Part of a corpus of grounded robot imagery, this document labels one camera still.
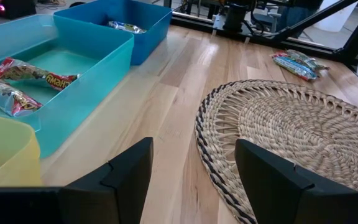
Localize teal plastic bin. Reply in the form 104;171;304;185
0;14;135;159

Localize round woven straw placemat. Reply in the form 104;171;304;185
194;79;358;224

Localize black aluminium table frame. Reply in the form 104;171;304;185
169;0;358;94

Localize blue plastic bin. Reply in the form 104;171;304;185
53;0;173;67

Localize green orange granola bar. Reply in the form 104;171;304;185
286;49;330;72
107;20;148;34

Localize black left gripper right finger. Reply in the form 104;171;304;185
234;138;354;224

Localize snack bars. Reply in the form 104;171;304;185
0;77;43;118

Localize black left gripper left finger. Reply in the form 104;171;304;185
57;136;154;224

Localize red green granola bar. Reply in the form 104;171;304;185
0;57;80;91
270;51;291;60

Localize black device pink light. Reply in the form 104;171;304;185
0;0;37;20

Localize yellow plastic bin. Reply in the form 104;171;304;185
0;111;43;187

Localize blue granola bar wrapper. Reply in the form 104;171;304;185
272;55;319;82

